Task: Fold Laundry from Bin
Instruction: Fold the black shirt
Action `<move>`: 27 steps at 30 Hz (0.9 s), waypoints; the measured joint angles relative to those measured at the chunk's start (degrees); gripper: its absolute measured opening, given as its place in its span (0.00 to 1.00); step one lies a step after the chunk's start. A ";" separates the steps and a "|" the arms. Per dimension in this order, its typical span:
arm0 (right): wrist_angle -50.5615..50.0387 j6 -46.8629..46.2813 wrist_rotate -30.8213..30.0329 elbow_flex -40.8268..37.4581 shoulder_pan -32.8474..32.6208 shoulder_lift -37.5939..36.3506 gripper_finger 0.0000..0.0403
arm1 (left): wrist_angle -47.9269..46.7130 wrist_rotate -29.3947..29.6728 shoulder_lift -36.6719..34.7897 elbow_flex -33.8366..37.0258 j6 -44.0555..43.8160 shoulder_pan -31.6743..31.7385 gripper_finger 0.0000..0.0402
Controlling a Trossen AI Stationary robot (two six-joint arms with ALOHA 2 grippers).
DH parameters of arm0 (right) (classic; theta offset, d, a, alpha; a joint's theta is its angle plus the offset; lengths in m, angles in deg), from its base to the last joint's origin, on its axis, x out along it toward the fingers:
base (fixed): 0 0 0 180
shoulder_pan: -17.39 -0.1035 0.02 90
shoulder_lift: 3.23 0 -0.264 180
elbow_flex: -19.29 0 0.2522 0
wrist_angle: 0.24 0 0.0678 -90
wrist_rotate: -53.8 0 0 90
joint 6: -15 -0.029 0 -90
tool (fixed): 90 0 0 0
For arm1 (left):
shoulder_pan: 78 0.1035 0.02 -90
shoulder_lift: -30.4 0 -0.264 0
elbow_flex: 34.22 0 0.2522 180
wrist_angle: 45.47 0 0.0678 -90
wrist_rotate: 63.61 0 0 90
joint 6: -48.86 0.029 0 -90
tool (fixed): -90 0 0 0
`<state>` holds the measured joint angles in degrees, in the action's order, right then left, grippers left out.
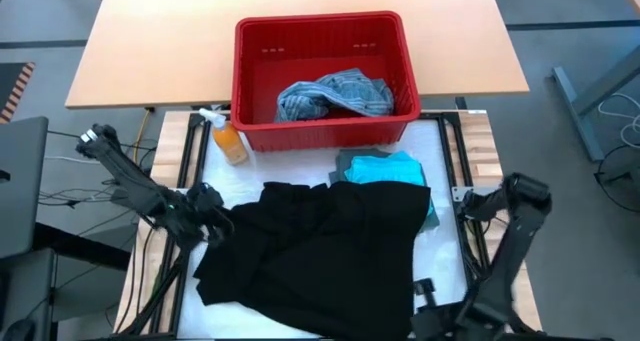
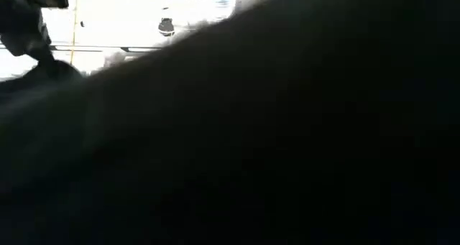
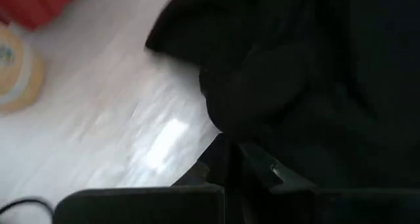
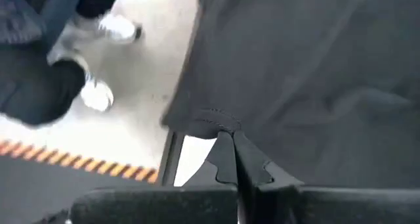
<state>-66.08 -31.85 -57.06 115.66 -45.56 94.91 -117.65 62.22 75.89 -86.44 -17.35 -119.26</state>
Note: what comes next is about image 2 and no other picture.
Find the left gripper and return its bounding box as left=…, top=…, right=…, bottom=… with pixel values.
left=0, top=0, right=70, bottom=67

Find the black garment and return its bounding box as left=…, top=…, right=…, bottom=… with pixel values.
left=0, top=0, right=460, bottom=245

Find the yellow cable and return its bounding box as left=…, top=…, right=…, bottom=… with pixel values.
left=69, top=0, right=81, bottom=65

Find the ceiling light rail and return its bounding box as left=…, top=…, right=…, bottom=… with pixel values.
left=0, top=43, right=162, bottom=54

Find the black dome ceiling camera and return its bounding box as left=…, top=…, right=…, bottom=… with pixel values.
left=158, top=17, right=176, bottom=37

